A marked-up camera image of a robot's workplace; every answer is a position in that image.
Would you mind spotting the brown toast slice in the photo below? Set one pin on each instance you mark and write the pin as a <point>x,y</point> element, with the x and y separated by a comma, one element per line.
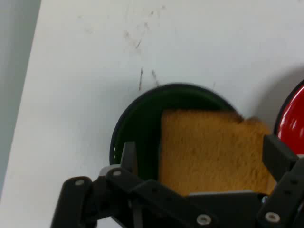
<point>209,152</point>

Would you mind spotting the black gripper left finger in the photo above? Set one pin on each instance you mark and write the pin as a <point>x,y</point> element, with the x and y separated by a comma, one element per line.
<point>114,187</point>

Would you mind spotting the red bowl with black rim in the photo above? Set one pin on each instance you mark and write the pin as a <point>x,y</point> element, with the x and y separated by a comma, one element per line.
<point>293,123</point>

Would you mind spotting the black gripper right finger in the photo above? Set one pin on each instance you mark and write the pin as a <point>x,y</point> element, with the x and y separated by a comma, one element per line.
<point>285,190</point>

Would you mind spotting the dark green bowl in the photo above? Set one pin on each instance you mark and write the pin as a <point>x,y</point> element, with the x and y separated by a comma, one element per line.
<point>142,114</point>

